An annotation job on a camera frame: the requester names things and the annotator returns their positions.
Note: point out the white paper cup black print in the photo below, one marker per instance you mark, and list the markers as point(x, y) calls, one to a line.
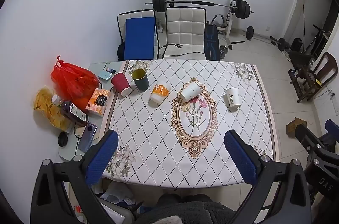
point(233, 98)

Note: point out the small dark blue box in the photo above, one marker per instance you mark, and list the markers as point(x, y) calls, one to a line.
point(110, 70)

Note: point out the grey smartphone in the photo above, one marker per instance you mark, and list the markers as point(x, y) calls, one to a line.
point(88, 137)

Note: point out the red plastic bag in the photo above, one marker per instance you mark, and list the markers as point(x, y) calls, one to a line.
point(71, 81)

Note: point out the floral diamond pattern tablecloth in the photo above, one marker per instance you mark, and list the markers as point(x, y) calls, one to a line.
point(159, 134)

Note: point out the plain white paper cup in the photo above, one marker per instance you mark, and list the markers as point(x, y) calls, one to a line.
point(191, 91)

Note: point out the red paper cup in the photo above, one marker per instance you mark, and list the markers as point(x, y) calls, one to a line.
point(120, 83)

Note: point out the brown wooden chair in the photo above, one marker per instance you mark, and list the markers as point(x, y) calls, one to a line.
point(321, 67)

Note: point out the white padded chair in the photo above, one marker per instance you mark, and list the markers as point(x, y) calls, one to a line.
point(121, 20)
point(185, 28)

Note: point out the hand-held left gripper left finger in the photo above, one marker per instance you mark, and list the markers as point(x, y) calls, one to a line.
point(102, 157)

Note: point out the black exercise machine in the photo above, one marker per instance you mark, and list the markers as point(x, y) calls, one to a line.
point(316, 38)

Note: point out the dark brown bottle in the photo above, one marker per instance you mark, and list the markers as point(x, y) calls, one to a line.
point(72, 111)

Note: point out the black bag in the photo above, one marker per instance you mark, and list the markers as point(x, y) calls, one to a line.
point(120, 51)

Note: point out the orange tissue box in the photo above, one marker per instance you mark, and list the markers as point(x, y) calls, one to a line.
point(98, 102)

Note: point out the black and blue bench pad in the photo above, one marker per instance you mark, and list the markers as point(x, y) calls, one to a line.
point(212, 41)

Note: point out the dark green cup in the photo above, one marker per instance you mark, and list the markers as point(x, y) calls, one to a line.
point(141, 81)

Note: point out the white barbell rack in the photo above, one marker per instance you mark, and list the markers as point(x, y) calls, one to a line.
point(234, 1)

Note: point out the clear bag of yellow chips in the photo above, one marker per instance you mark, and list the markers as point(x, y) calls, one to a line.
point(46, 104)

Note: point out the teal packet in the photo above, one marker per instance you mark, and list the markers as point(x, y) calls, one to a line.
point(105, 75)

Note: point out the cardboard box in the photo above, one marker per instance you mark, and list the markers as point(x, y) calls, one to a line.
point(294, 126)

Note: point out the black round lid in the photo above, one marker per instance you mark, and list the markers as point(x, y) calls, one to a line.
point(63, 139)

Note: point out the black dumbbell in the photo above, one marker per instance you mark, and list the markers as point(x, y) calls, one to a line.
point(249, 32)
point(282, 43)

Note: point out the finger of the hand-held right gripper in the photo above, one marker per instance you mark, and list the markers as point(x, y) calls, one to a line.
point(333, 128)
point(308, 138)

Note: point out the orange and white cup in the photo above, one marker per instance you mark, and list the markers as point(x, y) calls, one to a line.
point(160, 93)

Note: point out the barbell with black plates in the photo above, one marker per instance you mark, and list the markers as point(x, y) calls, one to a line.
point(161, 2)

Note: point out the blue board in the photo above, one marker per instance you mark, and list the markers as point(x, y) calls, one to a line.
point(139, 38)

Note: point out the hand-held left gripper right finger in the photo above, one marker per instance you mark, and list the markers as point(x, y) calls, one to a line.
point(241, 157)

